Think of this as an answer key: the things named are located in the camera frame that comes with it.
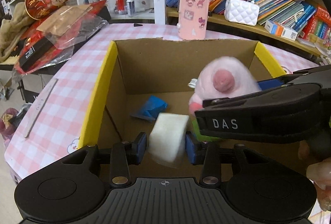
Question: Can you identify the pink pig plush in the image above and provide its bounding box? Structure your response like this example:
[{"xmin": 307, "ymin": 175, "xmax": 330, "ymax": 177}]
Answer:
[{"xmin": 188, "ymin": 56, "xmax": 261, "ymax": 115}]

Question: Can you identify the clear plastic bag pile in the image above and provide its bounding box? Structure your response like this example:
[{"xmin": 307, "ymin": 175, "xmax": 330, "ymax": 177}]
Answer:
[{"xmin": 13, "ymin": 0, "xmax": 110, "ymax": 74}]

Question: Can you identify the pink sticker cylinder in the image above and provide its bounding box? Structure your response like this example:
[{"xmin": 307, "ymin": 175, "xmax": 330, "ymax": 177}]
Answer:
[{"xmin": 177, "ymin": 0, "xmax": 209, "ymax": 40}]

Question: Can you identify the green blue toy bottle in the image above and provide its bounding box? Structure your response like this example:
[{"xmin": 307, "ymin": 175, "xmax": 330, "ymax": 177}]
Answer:
[{"xmin": 192, "ymin": 119, "xmax": 222, "ymax": 142}]

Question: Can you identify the white quilted pearl handbag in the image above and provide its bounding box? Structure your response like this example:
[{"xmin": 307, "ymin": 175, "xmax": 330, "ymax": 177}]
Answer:
[{"xmin": 224, "ymin": 0, "xmax": 260, "ymax": 26}]

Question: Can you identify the white sponge block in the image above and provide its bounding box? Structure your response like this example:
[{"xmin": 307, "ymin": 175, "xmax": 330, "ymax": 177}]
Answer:
[{"xmin": 148, "ymin": 113, "xmax": 189, "ymax": 168}]

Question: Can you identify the brown cloth pile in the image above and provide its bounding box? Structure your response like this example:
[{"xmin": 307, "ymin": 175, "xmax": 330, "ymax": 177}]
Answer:
[{"xmin": 0, "ymin": 2, "xmax": 35, "ymax": 63}]

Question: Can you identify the blue bag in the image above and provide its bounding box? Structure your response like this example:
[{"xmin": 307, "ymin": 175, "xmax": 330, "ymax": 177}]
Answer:
[{"xmin": 130, "ymin": 95, "xmax": 168, "ymax": 122}]

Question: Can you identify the white pen organiser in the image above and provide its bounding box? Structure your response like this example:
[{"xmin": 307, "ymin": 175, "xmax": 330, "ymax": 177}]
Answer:
[{"xmin": 85, "ymin": 0, "xmax": 154, "ymax": 17}]

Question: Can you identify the grey ruler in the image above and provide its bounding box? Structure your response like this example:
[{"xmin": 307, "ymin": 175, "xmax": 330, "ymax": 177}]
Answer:
[{"xmin": 24, "ymin": 78, "xmax": 58, "ymax": 139}]

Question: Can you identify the pink checkered tablecloth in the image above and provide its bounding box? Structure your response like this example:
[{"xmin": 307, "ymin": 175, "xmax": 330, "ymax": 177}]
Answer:
[{"xmin": 5, "ymin": 23, "xmax": 315, "ymax": 180}]

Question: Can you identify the yellow cardboard box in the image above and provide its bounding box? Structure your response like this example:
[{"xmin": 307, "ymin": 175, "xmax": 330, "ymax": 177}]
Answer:
[{"xmin": 78, "ymin": 39, "xmax": 284, "ymax": 148}]

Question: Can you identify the orange white medicine box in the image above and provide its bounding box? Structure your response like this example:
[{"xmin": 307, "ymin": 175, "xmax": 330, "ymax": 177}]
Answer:
[{"xmin": 264, "ymin": 20, "xmax": 298, "ymax": 41}]

